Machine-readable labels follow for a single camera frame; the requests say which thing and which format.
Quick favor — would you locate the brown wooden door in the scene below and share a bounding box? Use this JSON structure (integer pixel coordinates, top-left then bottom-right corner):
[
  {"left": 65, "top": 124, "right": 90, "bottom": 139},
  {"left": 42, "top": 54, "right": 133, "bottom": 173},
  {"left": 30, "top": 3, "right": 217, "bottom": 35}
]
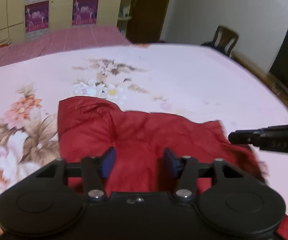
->
[{"left": 126, "top": 0, "right": 169, "bottom": 43}]

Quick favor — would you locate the pink checked bed sheet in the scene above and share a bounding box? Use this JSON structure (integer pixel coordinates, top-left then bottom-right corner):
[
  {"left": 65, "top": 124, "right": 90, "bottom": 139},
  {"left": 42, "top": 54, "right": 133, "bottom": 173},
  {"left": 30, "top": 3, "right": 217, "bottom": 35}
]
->
[{"left": 0, "top": 25, "right": 131, "bottom": 67}]

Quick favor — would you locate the cream yellow wardrobe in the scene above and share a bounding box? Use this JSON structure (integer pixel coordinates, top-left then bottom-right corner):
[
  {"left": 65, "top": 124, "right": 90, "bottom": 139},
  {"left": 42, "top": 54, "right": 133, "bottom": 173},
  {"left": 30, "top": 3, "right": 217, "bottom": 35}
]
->
[{"left": 0, "top": 0, "right": 137, "bottom": 43}]

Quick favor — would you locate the purple poster lower right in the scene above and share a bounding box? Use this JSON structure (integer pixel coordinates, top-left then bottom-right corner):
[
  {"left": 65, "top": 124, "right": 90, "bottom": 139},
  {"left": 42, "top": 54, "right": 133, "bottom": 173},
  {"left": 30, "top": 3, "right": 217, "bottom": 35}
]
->
[{"left": 72, "top": 0, "right": 99, "bottom": 26}]

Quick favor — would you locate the red quilted down jacket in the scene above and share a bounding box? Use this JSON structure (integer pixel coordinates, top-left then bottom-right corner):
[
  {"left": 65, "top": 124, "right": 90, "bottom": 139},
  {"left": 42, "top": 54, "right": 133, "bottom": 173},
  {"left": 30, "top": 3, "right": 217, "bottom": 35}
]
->
[{"left": 56, "top": 96, "right": 288, "bottom": 239}]

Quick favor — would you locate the brown wooden chair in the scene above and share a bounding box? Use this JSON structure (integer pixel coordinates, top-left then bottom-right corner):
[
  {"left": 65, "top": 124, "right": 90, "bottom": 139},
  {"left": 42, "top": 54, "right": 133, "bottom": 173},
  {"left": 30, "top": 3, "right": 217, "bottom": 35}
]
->
[{"left": 201, "top": 25, "right": 239, "bottom": 57}]

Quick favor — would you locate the purple poster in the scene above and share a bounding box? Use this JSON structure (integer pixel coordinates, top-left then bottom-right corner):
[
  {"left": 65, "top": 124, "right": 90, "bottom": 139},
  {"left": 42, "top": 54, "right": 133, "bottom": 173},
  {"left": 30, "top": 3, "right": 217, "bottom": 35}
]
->
[
  {"left": 25, "top": 1, "right": 49, "bottom": 33},
  {"left": 72, "top": 0, "right": 99, "bottom": 26}
]

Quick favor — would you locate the wooden bed frame edge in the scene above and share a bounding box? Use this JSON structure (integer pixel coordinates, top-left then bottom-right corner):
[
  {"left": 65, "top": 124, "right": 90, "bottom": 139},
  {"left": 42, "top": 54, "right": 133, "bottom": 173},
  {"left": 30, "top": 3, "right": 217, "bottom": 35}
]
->
[{"left": 231, "top": 50, "right": 288, "bottom": 109}]

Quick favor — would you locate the purple poster lower left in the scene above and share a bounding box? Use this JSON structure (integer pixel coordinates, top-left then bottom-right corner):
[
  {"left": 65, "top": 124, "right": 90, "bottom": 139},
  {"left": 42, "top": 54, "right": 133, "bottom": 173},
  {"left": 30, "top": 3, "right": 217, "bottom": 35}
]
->
[{"left": 25, "top": 1, "right": 49, "bottom": 33}]

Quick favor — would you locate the white floral quilt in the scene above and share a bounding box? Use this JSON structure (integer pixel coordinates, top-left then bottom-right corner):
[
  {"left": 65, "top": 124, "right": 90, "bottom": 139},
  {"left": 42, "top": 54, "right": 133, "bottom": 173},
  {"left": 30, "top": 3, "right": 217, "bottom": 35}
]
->
[{"left": 0, "top": 44, "right": 288, "bottom": 235}]

